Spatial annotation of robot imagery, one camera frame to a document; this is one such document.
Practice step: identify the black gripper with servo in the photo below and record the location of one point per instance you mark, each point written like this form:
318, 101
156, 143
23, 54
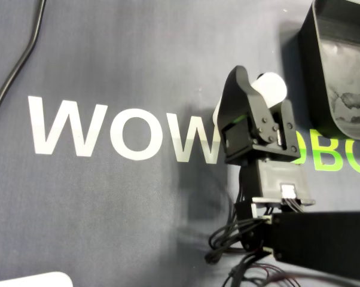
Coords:
238, 146

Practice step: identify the white plastic tube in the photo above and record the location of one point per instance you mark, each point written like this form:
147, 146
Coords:
271, 86

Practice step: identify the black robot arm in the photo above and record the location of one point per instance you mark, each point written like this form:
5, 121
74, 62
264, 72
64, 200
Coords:
317, 239

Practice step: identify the black plastic bin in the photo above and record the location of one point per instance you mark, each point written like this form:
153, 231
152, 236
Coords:
347, 59

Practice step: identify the dark grey printed mat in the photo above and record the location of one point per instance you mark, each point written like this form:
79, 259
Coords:
108, 209

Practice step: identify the white desk lamp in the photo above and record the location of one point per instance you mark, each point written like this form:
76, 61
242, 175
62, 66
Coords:
33, 281

